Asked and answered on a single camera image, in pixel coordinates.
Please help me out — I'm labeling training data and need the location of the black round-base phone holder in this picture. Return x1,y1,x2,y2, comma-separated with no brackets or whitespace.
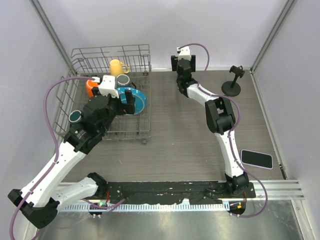
221,65,245,97

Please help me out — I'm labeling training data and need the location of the purple-cased phone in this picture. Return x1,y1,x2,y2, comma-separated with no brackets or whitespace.
240,149,274,170

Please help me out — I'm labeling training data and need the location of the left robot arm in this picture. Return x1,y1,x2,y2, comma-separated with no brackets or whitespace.
8,89,136,229

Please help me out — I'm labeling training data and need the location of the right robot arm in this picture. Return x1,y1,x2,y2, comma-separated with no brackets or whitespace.
170,55,249,198

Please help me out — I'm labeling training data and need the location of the blue plate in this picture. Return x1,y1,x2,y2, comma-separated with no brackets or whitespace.
116,86,148,115

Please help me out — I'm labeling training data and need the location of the dark grey mug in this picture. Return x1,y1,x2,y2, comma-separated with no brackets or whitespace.
116,74,137,89

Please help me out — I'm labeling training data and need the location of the yellow mug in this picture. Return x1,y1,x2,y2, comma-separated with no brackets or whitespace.
109,59,130,77

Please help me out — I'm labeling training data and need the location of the orange mug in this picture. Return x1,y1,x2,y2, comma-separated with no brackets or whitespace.
85,79,100,98

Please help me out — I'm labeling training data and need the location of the dark teal mug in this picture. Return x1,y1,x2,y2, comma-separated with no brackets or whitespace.
68,109,83,125

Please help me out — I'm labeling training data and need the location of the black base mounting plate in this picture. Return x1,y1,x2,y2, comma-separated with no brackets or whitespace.
77,180,257,205

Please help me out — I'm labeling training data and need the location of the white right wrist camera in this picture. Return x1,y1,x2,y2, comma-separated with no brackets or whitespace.
176,46,192,61

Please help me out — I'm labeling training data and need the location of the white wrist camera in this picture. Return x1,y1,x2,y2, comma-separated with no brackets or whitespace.
92,75,119,98
176,46,192,61

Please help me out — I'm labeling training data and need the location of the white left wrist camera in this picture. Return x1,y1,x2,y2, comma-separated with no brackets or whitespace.
92,75,119,98

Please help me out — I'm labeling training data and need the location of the grey wire dish rack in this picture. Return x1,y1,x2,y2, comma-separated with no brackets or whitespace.
52,44,152,144

